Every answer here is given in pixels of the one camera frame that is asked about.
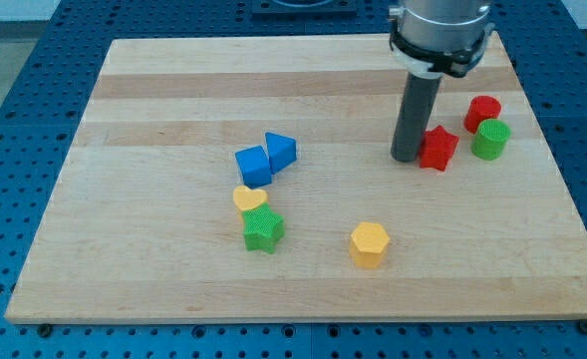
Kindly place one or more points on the wooden board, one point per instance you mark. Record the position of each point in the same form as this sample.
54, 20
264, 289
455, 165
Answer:
141, 226

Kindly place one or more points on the red star block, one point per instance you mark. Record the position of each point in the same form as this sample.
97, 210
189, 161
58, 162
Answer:
437, 148

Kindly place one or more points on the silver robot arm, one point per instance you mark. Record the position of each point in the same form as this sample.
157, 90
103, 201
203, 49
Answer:
432, 38

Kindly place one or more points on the blue triangle block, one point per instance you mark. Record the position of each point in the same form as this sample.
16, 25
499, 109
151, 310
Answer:
282, 151

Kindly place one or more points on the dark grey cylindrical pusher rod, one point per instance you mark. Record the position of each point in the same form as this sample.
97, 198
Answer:
417, 103

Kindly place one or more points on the green cylinder block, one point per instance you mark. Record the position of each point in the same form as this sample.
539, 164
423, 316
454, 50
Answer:
490, 139

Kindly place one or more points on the yellow hexagon block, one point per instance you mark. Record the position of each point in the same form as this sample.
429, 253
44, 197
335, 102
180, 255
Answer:
368, 244

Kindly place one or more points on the blue cube block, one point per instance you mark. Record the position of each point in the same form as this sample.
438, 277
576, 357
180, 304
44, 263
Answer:
254, 167

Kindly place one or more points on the red cylinder block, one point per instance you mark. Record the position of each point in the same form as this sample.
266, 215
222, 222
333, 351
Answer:
481, 108

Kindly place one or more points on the green star block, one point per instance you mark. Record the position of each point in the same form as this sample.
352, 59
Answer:
263, 228

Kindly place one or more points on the yellow heart block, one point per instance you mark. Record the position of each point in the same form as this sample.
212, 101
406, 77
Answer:
246, 198

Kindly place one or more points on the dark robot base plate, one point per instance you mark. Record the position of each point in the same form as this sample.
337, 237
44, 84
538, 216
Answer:
302, 7

